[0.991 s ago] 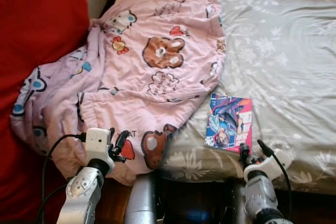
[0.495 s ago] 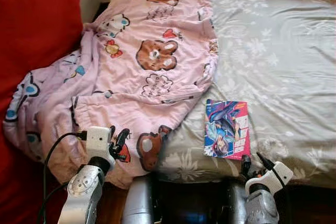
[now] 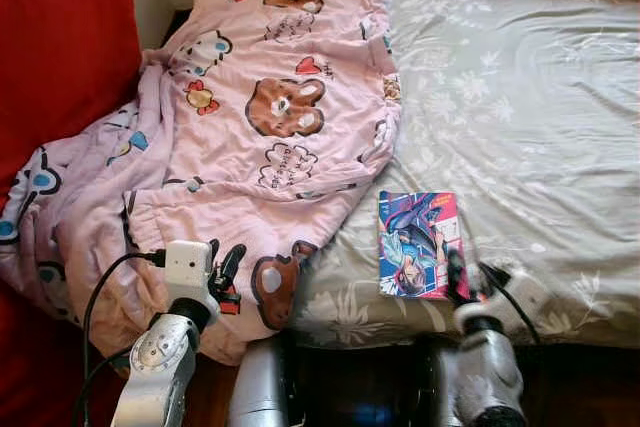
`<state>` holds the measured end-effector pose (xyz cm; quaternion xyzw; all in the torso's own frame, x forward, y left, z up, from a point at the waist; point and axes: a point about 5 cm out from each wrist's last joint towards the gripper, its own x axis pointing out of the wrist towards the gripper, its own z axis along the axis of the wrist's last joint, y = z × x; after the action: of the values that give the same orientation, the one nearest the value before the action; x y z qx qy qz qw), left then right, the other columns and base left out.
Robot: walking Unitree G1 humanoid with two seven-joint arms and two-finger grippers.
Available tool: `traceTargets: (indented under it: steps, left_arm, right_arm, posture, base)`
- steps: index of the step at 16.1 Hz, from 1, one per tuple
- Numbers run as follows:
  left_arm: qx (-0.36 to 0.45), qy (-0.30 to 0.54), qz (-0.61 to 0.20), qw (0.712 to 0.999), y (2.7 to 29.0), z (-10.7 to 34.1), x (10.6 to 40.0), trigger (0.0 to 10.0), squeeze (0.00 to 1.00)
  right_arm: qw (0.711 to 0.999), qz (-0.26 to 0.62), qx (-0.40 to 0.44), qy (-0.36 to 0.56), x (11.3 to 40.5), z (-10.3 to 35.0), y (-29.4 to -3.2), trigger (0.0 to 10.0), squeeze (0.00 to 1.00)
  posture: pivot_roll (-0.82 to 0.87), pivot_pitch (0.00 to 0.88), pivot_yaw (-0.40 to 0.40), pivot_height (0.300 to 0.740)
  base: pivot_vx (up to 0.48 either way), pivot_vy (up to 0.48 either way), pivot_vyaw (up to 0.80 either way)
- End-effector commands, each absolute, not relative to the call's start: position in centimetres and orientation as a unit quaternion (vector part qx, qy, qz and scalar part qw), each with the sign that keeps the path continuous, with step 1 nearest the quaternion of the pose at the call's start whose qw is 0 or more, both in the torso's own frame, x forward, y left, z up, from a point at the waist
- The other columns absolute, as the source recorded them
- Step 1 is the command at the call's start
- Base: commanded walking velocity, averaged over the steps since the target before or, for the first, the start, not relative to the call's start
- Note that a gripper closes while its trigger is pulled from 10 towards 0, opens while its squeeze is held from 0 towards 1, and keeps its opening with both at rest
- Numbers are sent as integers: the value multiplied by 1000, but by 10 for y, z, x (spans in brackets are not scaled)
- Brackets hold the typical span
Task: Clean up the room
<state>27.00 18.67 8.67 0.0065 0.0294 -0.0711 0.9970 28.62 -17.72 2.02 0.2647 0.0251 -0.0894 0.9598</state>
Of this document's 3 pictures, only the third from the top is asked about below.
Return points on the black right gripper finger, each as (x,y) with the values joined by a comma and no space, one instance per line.
(457,272)

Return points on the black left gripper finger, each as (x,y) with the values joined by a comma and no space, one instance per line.
(232,265)
(213,253)

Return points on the colourful comic book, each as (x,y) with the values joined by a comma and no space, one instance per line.
(415,237)

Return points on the pink bear print blanket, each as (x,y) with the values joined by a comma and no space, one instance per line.
(250,167)

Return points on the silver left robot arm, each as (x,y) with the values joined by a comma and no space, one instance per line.
(160,357)

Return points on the silver robot left leg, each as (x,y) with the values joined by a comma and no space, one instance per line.
(262,382)

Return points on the silver robot leg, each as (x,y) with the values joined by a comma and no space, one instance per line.
(262,382)
(445,387)

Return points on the silver robot right leg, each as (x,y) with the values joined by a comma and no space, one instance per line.
(445,387)

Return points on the bed with grey floral sheet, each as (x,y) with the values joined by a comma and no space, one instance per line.
(520,97)

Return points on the large red cushion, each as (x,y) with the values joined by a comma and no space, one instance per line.
(60,47)

